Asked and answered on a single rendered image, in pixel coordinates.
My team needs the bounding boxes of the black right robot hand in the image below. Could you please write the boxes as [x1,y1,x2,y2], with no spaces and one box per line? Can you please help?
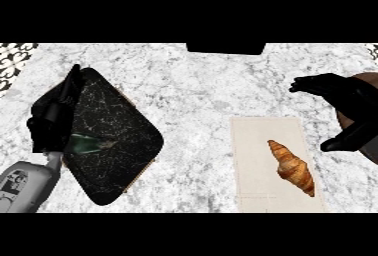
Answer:
[287,73,378,153]

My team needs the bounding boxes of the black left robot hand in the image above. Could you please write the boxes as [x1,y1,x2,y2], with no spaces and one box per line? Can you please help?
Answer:
[24,63,85,154]

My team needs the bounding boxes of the black marbled square bowl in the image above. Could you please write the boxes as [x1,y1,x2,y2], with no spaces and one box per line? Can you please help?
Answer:
[60,67,165,207]

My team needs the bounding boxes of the golden brown croissant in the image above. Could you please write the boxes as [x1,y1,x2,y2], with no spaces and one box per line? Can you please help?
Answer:
[265,139,315,198]

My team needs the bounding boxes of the beige placemat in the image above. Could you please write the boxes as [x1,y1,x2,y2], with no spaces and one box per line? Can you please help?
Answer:
[228,116,327,214]

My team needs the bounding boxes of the black appliance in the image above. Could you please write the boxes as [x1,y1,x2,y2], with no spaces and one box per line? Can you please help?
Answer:
[184,42,267,56]

